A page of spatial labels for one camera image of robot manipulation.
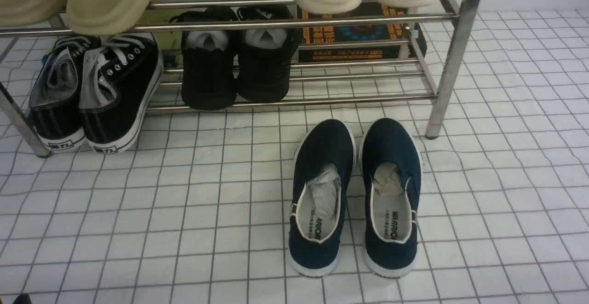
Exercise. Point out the black lace-up sneaker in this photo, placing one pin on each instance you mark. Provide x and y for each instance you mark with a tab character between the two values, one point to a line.
118	80
55	96

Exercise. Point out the navy slip-on shoe left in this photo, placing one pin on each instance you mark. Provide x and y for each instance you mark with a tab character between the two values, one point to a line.
323	165

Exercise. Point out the navy slip-on shoe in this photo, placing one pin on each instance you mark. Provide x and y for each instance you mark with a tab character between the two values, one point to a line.
391	168
323	165

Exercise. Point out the black mesh shoe right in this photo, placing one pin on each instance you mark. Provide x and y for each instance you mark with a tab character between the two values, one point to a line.
265	59

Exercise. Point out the black mesh shoe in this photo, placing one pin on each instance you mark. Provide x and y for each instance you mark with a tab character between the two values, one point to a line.
265	59
208	81

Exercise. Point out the navy slip-on shoe right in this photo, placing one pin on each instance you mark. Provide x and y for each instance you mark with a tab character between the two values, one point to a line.
391	168

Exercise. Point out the silver metal shoe rack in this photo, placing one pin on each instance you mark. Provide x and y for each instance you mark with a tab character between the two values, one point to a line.
462	18

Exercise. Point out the black mesh shoe left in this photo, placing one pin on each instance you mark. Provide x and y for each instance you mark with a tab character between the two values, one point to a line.
208	81

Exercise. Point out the white grid floor cloth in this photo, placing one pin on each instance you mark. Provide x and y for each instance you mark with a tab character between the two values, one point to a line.
198	212

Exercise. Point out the black orange printed box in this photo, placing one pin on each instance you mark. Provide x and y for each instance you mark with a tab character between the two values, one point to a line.
354	35

